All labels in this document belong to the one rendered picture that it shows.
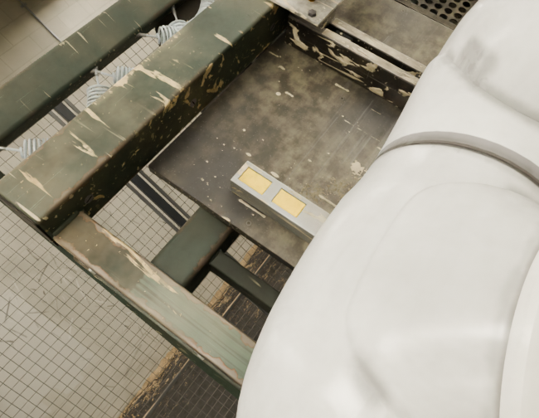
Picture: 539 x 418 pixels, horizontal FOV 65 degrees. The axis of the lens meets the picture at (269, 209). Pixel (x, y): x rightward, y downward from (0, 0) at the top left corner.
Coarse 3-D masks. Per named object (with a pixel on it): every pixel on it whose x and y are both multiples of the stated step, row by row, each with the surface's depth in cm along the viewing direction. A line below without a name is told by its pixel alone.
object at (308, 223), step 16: (240, 176) 73; (240, 192) 74; (256, 192) 72; (272, 192) 72; (288, 192) 72; (272, 208) 71; (304, 208) 71; (320, 208) 71; (288, 224) 72; (304, 224) 70; (320, 224) 70; (304, 240) 72
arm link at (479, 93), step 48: (480, 0) 21; (528, 0) 18; (480, 48) 19; (528, 48) 18; (432, 96) 21; (480, 96) 20; (528, 96) 18; (384, 144) 24; (480, 144) 18; (528, 144) 18
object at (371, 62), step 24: (288, 0) 83; (312, 0) 83; (336, 0) 84; (288, 24) 88; (312, 24) 85; (336, 24) 86; (312, 48) 89; (336, 48) 85; (360, 48) 84; (384, 48) 84; (360, 72) 86; (384, 72) 83; (408, 72) 84; (384, 96) 87; (408, 96) 83
